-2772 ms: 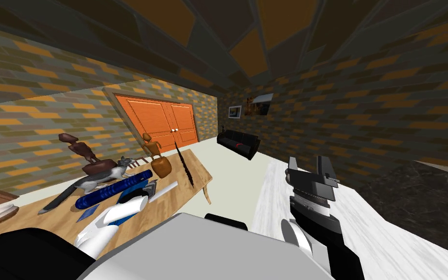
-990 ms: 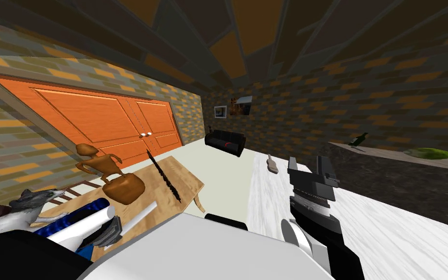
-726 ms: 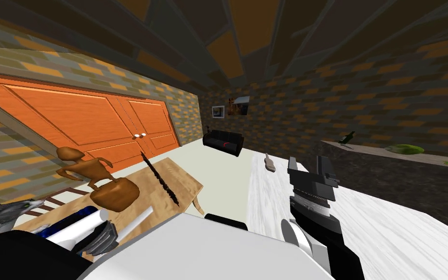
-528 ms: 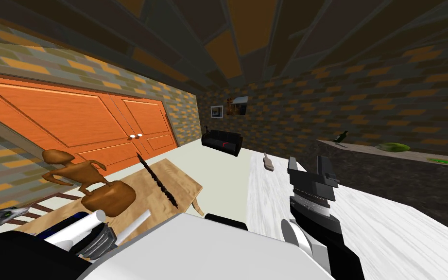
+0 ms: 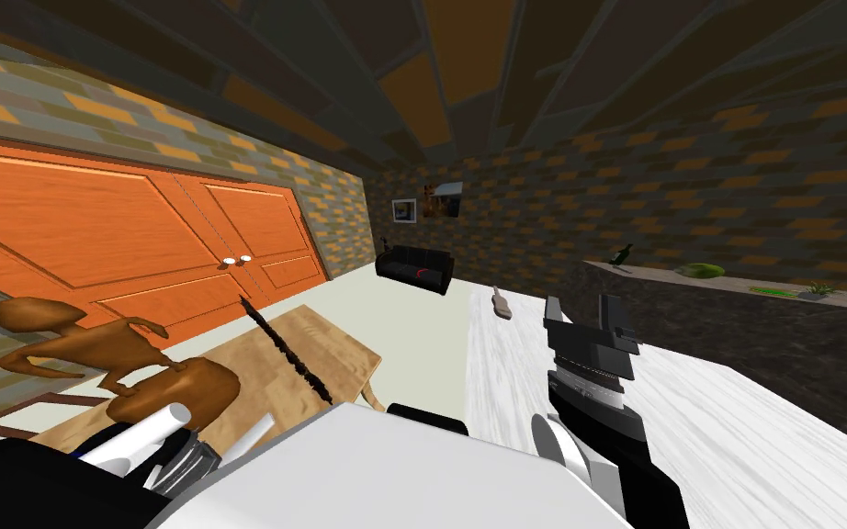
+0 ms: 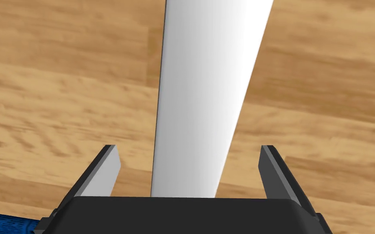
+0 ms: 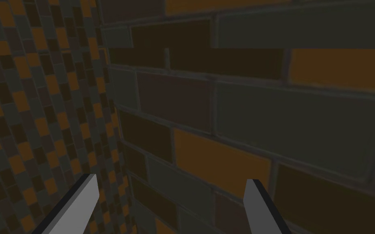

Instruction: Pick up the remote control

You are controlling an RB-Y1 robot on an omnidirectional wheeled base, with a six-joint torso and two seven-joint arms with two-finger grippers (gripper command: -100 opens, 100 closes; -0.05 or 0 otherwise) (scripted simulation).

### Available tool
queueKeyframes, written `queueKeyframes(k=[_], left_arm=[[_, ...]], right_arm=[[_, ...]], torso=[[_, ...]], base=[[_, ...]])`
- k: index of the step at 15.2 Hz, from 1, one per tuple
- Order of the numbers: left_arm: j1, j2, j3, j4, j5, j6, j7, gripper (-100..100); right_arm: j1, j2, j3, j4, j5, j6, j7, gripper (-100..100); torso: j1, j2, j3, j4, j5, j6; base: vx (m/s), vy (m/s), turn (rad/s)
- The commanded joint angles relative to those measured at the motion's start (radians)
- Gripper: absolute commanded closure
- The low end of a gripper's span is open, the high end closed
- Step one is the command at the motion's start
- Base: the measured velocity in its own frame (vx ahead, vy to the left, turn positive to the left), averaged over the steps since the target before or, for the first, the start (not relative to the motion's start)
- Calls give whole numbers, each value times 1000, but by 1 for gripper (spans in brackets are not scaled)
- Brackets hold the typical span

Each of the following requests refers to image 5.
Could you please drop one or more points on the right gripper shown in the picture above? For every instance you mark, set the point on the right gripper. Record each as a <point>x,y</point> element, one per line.
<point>591,347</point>

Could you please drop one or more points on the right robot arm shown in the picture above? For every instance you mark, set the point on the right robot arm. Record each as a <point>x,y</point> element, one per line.
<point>614,441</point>

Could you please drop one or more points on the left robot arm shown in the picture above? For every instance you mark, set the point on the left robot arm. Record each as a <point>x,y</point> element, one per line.
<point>34,485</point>

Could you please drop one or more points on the beige bottle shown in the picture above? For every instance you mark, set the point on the beige bottle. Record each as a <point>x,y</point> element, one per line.
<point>501,305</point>

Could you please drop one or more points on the dark counter with plants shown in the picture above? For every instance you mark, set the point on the dark counter with plants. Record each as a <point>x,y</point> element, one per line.
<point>725,330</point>

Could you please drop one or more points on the black sofa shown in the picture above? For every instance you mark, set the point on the black sofa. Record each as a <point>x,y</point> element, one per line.
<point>416,268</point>

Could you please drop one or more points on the white table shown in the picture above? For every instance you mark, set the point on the white table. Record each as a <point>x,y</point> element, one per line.
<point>725,433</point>

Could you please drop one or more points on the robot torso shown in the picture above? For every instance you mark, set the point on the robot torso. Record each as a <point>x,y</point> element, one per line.
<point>365,477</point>

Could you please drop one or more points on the black rough stick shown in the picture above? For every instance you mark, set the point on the black rough stick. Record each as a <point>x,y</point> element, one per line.
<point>287,353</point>

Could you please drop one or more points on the light wooden table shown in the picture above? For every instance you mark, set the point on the light wooden table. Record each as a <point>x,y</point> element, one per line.
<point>284,360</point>

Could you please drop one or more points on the orange door leaf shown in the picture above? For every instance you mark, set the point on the orange door leaf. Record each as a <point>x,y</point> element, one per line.
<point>276,235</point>
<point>78,228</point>

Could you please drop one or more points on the brown animal sculpture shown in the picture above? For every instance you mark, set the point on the brown animal sculpture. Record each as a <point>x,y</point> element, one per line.
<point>115,349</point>

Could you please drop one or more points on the orange wall picture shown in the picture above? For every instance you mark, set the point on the orange wall picture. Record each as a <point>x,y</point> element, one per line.
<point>442,200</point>

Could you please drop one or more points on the white framed wall picture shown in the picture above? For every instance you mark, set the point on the white framed wall picture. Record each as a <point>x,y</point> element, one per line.
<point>404,210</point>

